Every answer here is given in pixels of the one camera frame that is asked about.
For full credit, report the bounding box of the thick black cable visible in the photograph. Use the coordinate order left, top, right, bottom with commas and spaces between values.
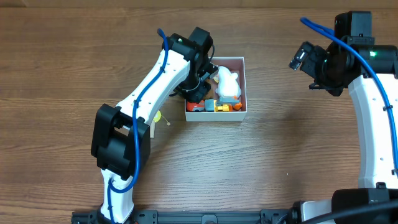
300, 198, 398, 224

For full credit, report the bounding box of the red toy ball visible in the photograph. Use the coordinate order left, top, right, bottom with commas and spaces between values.
186, 100, 205, 112

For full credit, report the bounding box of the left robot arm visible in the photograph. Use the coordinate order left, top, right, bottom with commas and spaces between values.
88, 27, 218, 223

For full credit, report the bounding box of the yellow toy excavator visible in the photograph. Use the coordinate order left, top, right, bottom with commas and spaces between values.
205, 96, 243, 112

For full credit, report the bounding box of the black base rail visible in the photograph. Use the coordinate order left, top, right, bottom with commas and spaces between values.
70, 209, 299, 224

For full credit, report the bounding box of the white box pink inside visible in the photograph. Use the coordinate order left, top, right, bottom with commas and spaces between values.
185, 57, 247, 122

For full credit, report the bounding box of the yellow rattle drum toy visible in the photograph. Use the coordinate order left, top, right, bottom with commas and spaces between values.
150, 110, 171, 139

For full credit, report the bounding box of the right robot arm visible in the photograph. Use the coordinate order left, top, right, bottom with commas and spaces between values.
287, 11, 397, 223

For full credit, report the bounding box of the white plush duck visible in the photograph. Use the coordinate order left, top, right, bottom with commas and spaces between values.
215, 66, 243, 111

